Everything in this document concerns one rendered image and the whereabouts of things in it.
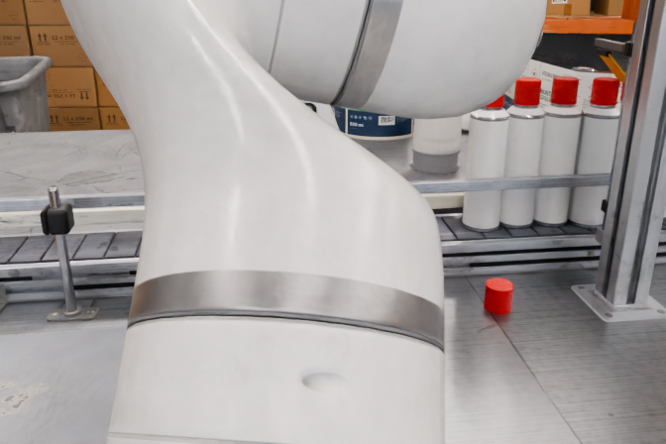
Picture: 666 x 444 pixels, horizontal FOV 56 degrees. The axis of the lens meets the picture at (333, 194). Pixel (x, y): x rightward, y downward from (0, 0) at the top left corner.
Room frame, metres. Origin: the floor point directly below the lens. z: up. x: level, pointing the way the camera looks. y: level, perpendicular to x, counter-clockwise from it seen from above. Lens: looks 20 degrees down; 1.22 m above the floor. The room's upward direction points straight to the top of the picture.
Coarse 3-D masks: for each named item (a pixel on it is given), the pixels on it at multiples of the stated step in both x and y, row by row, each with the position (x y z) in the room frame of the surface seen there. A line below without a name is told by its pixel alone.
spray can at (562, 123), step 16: (560, 80) 0.83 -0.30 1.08; (576, 80) 0.83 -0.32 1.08; (560, 96) 0.83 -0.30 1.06; (576, 96) 0.83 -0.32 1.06; (560, 112) 0.82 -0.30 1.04; (576, 112) 0.82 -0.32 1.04; (544, 128) 0.83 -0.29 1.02; (560, 128) 0.82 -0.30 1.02; (576, 128) 0.82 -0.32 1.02; (544, 144) 0.83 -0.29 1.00; (560, 144) 0.82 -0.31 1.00; (576, 144) 0.83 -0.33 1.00; (544, 160) 0.83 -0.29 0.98; (560, 160) 0.82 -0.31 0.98; (544, 192) 0.82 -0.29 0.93; (560, 192) 0.82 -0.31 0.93; (544, 208) 0.82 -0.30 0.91; (560, 208) 0.82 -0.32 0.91; (544, 224) 0.82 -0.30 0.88; (560, 224) 0.82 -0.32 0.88
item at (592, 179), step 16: (528, 176) 0.80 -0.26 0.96; (544, 176) 0.80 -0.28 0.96; (560, 176) 0.80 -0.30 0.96; (576, 176) 0.80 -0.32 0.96; (592, 176) 0.80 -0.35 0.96; (608, 176) 0.80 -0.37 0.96; (128, 192) 0.73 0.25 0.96; (144, 192) 0.73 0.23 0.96; (432, 192) 0.77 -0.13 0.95; (0, 208) 0.70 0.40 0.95; (16, 208) 0.71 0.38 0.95; (32, 208) 0.71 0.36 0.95
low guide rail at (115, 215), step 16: (464, 192) 0.86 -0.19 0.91; (96, 208) 0.80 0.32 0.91; (112, 208) 0.80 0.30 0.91; (128, 208) 0.80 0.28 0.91; (144, 208) 0.80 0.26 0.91; (432, 208) 0.85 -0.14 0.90; (0, 224) 0.78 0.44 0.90; (16, 224) 0.78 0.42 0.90; (32, 224) 0.78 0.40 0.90; (80, 224) 0.79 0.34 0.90
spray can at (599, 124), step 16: (608, 80) 0.82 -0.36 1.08; (592, 96) 0.84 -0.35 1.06; (608, 96) 0.82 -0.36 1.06; (592, 112) 0.82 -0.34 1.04; (608, 112) 0.82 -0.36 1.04; (592, 128) 0.82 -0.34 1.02; (608, 128) 0.81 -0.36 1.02; (592, 144) 0.82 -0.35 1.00; (608, 144) 0.81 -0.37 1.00; (576, 160) 0.84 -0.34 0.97; (592, 160) 0.82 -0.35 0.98; (608, 160) 0.81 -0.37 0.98; (576, 192) 0.83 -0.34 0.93; (592, 192) 0.81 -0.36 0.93; (576, 208) 0.82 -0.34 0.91; (592, 208) 0.81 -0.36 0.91; (576, 224) 0.82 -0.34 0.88; (592, 224) 0.81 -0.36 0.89
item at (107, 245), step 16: (448, 224) 0.83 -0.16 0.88; (0, 240) 0.77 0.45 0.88; (16, 240) 0.77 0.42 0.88; (32, 240) 0.77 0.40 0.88; (48, 240) 0.77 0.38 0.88; (80, 240) 0.77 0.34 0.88; (96, 240) 0.77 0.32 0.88; (112, 240) 0.78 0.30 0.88; (128, 240) 0.77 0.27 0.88; (448, 240) 0.78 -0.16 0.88; (464, 240) 0.78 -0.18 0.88; (0, 256) 0.72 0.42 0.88; (16, 256) 0.72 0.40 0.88; (32, 256) 0.72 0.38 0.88; (48, 256) 0.72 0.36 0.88; (80, 256) 0.72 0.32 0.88; (96, 256) 0.72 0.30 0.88; (112, 256) 0.72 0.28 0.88; (128, 256) 0.72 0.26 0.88
